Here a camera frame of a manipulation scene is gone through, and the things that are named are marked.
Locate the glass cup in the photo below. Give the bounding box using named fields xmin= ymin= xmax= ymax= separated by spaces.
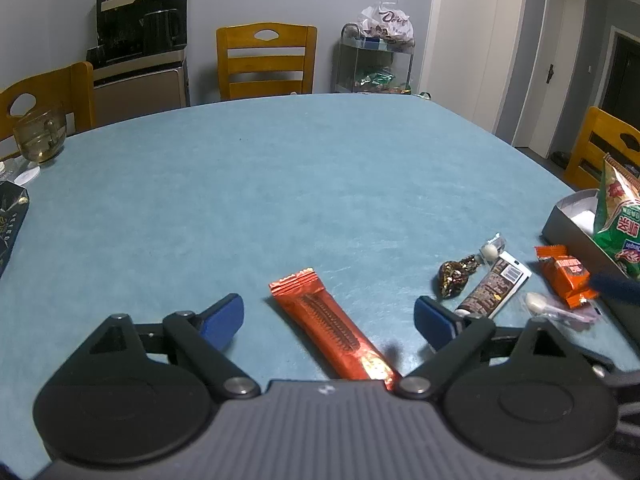
xmin=12 ymin=108 xmax=69 ymax=165

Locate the orange snack packet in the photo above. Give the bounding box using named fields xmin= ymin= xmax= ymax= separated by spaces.
xmin=534 ymin=244 xmax=601 ymax=309

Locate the wooden chair round cutout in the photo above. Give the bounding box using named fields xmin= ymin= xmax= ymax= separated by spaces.
xmin=0 ymin=61 xmax=96 ymax=162

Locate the wooden chair curved cutout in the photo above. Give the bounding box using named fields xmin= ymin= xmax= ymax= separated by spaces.
xmin=564 ymin=106 xmax=640 ymax=192

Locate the wooden chair oval cutout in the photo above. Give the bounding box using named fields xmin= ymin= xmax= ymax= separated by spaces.
xmin=216 ymin=23 xmax=319 ymax=102

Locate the white plastic bag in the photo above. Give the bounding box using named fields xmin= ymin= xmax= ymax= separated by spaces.
xmin=357 ymin=0 xmax=415 ymax=44

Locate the green prawn cracker bag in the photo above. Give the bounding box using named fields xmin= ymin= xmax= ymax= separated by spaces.
xmin=592 ymin=153 xmax=640 ymax=282

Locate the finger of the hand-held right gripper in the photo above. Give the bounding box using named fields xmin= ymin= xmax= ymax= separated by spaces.
xmin=589 ymin=272 xmax=640 ymax=307
xmin=584 ymin=347 xmax=640 ymax=381

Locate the clear packet with white lollipop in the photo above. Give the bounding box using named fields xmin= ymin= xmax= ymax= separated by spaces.
xmin=522 ymin=292 xmax=604 ymax=329

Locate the glass trolley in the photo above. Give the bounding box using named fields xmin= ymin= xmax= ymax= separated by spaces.
xmin=333 ymin=23 xmax=416 ymax=95

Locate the black patterned box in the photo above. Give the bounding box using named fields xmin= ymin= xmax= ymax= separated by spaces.
xmin=0 ymin=182 xmax=30 ymax=279

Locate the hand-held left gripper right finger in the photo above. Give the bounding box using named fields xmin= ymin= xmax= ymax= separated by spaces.
xmin=394 ymin=295 xmax=598 ymax=402

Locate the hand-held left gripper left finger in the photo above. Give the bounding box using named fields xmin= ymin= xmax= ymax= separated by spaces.
xmin=50 ymin=293 xmax=261 ymax=404

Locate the red snack bar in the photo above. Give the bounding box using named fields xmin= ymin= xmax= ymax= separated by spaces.
xmin=268 ymin=268 xmax=404 ymax=392

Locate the brown foil candy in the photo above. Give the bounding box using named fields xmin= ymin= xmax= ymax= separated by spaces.
xmin=437 ymin=254 xmax=482 ymax=302

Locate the long brown chocolate packet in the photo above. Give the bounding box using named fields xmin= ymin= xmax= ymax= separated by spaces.
xmin=454 ymin=251 xmax=532 ymax=320

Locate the dark door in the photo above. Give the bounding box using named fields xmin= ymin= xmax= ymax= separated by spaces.
xmin=607 ymin=29 xmax=640 ymax=127

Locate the white door black handle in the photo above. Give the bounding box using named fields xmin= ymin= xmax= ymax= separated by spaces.
xmin=529 ymin=0 xmax=587 ymax=157

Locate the grey box white inside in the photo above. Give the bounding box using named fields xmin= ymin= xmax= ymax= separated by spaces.
xmin=541 ymin=188 xmax=640 ymax=313

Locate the black water dispenser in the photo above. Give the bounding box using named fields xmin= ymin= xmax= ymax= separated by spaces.
xmin=85 ymin=0 xmax=191 ymax=129

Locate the clear wrapper with ball candies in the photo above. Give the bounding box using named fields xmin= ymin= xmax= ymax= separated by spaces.
xmin=479 ymin=233 xmax=502 ymax=264

